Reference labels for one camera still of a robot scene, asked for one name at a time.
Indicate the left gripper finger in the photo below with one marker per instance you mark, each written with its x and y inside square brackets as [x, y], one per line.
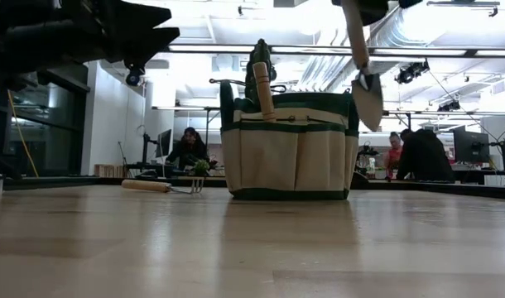
[149, 43]
[140, 16]

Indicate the cream and green tool bag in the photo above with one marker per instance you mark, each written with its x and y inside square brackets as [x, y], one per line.
[285, 161]

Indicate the black background robot arm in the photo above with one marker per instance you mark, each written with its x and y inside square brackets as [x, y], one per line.
[503, 149]

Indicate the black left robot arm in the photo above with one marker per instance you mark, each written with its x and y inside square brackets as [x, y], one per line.
[20, 41]

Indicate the black ceiling spotlight cluster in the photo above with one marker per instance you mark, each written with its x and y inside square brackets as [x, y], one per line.
[410, 73]

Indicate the long overhead light bar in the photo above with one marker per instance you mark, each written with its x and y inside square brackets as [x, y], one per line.
[219, 48]

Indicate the green cactus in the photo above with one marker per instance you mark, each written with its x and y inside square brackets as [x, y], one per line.
[261, 51]

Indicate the black computer monitor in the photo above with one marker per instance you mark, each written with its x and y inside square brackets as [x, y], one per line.
[472, 147]
[164, 142]

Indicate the person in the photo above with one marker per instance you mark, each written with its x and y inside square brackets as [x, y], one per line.
[188, 149]
[395, 155]
[426, 157]

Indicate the wooden crate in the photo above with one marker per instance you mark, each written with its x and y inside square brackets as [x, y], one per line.
[108, 170]

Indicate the small green potted plant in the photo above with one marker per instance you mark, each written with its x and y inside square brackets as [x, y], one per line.
[201, 167]

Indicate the round black ceiling camera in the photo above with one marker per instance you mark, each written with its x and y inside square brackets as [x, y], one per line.
[133, 78]

